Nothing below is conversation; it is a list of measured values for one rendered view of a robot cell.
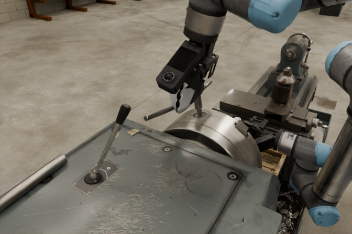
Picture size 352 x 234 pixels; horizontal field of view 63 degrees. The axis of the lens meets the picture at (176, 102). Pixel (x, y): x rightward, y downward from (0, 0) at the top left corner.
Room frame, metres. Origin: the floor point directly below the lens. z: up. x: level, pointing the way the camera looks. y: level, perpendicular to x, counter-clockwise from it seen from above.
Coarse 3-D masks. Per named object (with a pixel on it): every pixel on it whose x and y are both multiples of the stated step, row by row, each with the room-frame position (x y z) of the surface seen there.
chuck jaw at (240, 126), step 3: (240, 120) 0.72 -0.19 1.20; (237, 123) 0.68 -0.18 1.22; (240, 123) 0.71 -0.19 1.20; (243, 123) 0.71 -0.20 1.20; (237, 126) 0.67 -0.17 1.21; (240, 126) 0.68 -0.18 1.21; (243, 126) 0.70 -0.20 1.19; (246, 126) 0.71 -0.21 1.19; (237, 129) 0.66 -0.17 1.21; (240, 129) 0.67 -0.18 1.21; (243, 129) 0.67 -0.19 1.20; (246, 129) 0.70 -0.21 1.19; (243, 132) 0.66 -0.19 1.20; (246, 132) 0.66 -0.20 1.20; (246, 135) 0.66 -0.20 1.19
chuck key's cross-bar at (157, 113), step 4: (208, 80) 0.79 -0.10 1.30; (204, 84) 0.76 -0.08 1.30; (208, 84) 0.77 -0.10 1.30; (204, 88) 0.74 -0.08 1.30; (164, 108) 0.57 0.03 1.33; (168, 108) 0.57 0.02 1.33; (172, 108) 0.58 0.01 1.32; (156, 112) 0.54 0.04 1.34; (160, 112) 0.54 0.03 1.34; (164, 112) 0.56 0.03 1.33; (168, 112) 0.57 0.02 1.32; (144, 116) 0.51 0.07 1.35; (148, 116) 0.51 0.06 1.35; (152, 116) 0.52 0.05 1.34; (156, 116) 0.53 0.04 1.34
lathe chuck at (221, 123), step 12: (204, 108) 0.74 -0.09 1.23; (180, 120) 0.70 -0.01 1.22; (192, 120) 0.67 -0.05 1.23; (204, 120) 0.66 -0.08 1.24; (216, 120) 0.67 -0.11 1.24; (228, 120) 0.67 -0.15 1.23; (228, 132) 0.63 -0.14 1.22; (240, 132) 0.65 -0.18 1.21; (240, 144) 0.61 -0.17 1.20; (252, 144) 0.63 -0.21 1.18; (252, 156) 0.61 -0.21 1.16
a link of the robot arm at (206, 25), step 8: (192, 16) 0.54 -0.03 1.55; (200, 16) 0.53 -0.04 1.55; (208, 16) 0.53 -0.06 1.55; (216, 16) 0.60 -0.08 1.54; (224, 16) 0.55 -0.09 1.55; (192, 24) 0.54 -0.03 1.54; (200, 24) 0.53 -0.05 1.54; (208, 24) 0.53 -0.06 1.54; (216, 24) 0.54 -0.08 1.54; (192, 32) 0.55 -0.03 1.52; (200, 32) 0.54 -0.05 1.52; (208, 32) 0.54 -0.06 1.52; (216, 32) 0.54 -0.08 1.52
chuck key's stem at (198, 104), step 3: (198, 99) 0.69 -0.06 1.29; (201, 99) 0.70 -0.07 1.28; (195, 102) 0.69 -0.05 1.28; (198, 102) 0.69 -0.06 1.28; (201, 102) 0.70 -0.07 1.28; (195, 105) 0.69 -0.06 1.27; (198, 105) 0.69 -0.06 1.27; (201, 105) 0.69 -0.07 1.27; (195, 108) 0.70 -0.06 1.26; (198, 108) 0.69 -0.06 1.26; (201, 108) 0.70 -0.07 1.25; (198, 111) 0.69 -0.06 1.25; (201, 111) 0.70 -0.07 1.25; (198, 114) 0.69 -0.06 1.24; (201, 114) 0.69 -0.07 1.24
